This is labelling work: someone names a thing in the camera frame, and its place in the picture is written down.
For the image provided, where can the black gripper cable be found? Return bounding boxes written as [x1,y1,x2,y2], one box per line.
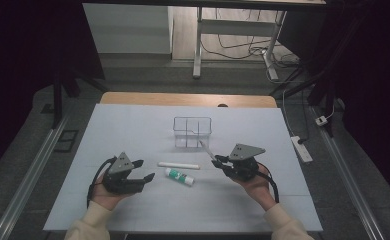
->
[86,156,118,209]
[256,162,281,204]

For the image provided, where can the green and white glue stick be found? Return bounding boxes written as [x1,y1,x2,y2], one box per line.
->
[164,167,195,187]

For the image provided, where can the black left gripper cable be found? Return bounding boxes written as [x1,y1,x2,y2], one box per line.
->
[86,156,118,209]

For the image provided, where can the tangle of black floor cables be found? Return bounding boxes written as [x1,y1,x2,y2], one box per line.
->
[201,8,301,69]

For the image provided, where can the white desk frame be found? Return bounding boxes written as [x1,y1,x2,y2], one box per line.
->
[192,6,288,82]

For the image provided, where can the white table cover board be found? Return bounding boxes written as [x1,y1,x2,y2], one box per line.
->
[42,103,324,233]

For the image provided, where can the white pen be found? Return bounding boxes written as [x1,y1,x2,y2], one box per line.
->
[157,161,201,171]

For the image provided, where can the person's right hand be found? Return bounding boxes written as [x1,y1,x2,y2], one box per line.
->
[231,163,277,212]

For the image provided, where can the black stand legs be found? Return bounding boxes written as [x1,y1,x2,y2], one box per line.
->
[269,56,338,138]

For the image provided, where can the black tripod stand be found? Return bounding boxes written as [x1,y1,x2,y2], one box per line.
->
[51,64,110,130]

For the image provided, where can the white power strip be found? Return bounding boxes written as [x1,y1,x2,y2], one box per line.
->
[290,135,314,164]

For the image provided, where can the black curtain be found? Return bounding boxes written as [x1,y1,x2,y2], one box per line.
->
[0,0,106,183]
[277,0,390,208]

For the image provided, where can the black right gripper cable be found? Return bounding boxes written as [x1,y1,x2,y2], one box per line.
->
[256,162,281,204]

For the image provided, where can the clear acrylic organizer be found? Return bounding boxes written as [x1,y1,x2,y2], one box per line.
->
[172,116,213,149]

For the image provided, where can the aluminium rail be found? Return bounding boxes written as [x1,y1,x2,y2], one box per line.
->
[0,114,69,240]
[311,106,386,240]

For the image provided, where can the black rectangular floor frame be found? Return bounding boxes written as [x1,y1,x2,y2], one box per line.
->
[53,129,80,154]

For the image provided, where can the thin white cable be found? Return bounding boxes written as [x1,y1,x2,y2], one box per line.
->
[281,89,296,138]

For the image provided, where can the silver pen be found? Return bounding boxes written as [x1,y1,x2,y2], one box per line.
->
[198,139,219,162]

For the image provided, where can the person's left hand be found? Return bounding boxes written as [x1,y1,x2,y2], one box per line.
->
[91,173,135,212]

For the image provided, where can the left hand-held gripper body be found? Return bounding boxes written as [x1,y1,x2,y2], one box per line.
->
[101,151,148,196]

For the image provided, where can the small white adapter with cable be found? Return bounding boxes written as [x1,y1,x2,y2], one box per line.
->
[315,104,336,127]

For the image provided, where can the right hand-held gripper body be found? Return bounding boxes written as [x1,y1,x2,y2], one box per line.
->
[223,143,267,183]

